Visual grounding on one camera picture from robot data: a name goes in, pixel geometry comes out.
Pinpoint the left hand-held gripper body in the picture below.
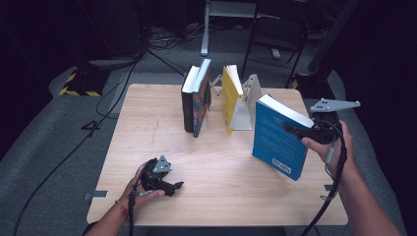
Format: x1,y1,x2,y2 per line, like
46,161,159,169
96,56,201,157
141,154,173,195

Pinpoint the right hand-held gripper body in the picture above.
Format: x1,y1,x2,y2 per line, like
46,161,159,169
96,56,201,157
309,97,362,146

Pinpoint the blue paperback book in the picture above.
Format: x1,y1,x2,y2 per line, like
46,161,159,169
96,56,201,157
251,93,316,182

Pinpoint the expandable grey metal book rack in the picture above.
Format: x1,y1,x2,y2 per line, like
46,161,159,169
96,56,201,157
199,73,264,132

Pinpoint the black hardcover book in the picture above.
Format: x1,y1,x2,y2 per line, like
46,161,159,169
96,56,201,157
180,65,202,134

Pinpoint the yellow paperback book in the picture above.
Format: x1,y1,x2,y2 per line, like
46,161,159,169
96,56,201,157
220,64,246,135

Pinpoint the red illustrated book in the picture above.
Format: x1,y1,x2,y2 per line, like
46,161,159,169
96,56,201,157
192,57,212,139

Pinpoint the person's left hand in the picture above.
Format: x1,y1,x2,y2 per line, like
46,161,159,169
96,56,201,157
119,161,166,212

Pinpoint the person's right hand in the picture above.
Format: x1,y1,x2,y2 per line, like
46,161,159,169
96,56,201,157
301,120,357,180

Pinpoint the black yellow striped stand base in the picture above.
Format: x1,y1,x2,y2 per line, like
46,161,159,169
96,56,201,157
291,72,337,101
59,66,111,98

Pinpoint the person's dark clothed leg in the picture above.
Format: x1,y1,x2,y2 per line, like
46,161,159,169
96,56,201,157
83,220,100,236

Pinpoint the dark slanted pole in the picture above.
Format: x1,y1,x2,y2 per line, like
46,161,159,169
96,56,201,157
307,0,362,74

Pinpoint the black metal chair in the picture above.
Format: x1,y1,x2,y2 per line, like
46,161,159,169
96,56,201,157
240,0,311,89

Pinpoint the white desk leg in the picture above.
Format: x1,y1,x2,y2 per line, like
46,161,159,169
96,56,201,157
200,0,261,58

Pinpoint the orange wrist bracelet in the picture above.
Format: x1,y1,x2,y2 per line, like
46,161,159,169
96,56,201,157
114,199,130,221

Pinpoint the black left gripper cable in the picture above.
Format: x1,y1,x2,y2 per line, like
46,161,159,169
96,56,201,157
127,159,146,236

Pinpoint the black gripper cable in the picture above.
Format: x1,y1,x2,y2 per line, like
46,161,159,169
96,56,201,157
127,159,146,236
300,118,349,236

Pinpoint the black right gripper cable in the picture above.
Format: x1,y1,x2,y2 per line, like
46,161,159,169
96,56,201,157
300,118,349,236

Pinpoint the long black floor cable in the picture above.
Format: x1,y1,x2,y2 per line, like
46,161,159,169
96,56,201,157
12,48,147,236

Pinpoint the tangle of floor cables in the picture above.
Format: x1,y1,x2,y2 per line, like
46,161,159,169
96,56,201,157
147,22,205,52

